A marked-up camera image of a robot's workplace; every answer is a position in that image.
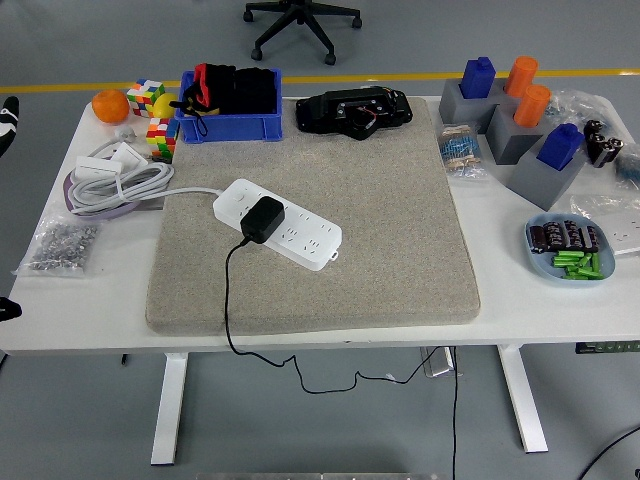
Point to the black red fabric bundle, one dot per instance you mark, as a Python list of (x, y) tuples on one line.
[(212, 82)]

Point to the clear bag of resistors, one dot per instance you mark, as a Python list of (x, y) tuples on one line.
[(460, 151)]

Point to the light blue dish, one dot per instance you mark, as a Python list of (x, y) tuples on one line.
[(539, 267)]

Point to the clear bag of screws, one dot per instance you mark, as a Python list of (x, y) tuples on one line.
[(57, 247)]

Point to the clear plastic bag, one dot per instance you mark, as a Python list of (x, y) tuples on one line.
[(580, 102)]

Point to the white power strip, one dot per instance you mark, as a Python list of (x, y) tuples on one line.
[(310, 235)]

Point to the black office chair base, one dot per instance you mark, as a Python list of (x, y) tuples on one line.
[(305, 17)]

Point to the grey-brown mat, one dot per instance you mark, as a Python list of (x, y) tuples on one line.
[(375, 240)]

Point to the colourful puzzle cube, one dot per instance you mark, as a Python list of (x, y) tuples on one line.
[(145, 96), (162, 139)]

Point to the orange fruit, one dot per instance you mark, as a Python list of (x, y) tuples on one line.
[(111, 106)]

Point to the blue square peg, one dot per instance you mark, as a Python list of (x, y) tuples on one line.
[(560, 148), (478, 78)]

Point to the table control panel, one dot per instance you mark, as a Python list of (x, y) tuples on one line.
[(607, 347)]

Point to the white round plug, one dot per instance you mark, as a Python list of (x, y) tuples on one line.
[(125, 133)]

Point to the yellow lemon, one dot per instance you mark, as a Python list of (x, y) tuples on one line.
[(166, 106)]

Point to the grey block holder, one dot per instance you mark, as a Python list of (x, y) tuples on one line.
[(457, 111), (540, 186), (510, 141)]

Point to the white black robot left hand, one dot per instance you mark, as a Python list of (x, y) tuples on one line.
[(7, 125)]

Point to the black device housing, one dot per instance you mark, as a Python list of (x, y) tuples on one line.
[(320, 112)]

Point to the blue plastic bin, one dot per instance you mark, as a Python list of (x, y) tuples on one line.
[(235, 127)]

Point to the bag of blue parts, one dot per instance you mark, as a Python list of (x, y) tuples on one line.
[(629, 167)]

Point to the black foam stack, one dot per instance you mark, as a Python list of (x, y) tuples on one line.
[(255, 90)]

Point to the silver box under table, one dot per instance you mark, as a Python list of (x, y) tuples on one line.
[(437, 361)]

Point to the black capacitor cluster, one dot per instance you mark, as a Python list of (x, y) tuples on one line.
[(602, 145)]

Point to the black plug adapter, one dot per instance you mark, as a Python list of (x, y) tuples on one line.
[(262, 220)]

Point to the orange cylinder peg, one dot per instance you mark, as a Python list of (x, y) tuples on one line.
[(532, 106), (521, 76)]

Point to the white table leg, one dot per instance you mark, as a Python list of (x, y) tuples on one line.
[(521, 400), (170, 405)]

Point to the white flat box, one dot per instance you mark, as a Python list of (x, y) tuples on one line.
[(97, 166)]

